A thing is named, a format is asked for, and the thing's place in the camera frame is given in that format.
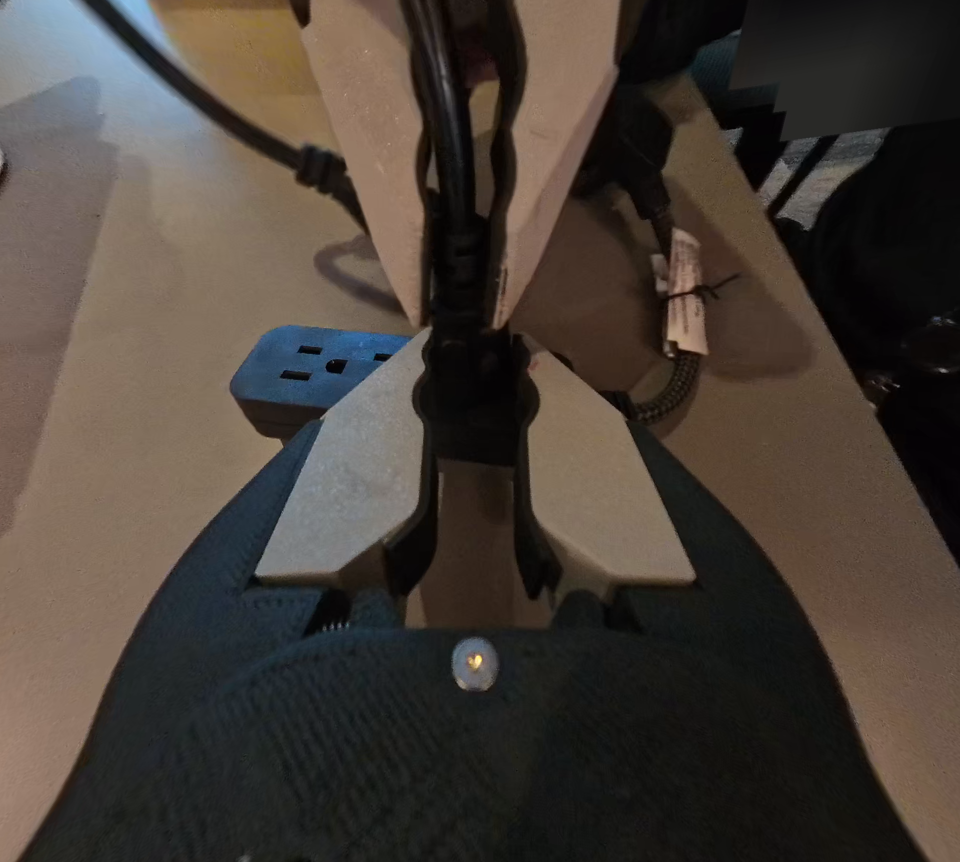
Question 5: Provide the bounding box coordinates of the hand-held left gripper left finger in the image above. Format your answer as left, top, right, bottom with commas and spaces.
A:
255, 328, 441, 597

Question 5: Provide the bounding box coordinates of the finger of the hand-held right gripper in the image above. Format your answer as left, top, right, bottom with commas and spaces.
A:
487, 0, 633, 331
300, 0, 440, 329

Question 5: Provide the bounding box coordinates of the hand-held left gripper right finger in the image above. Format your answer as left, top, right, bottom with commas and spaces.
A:
513, 345, 697, 601

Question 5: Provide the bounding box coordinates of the short black extension cord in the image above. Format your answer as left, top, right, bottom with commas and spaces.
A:
363, 0, 505, 346
0, 0, 369, 233

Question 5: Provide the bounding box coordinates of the black power strip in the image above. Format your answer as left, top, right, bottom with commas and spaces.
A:
228, 326, 543, 467

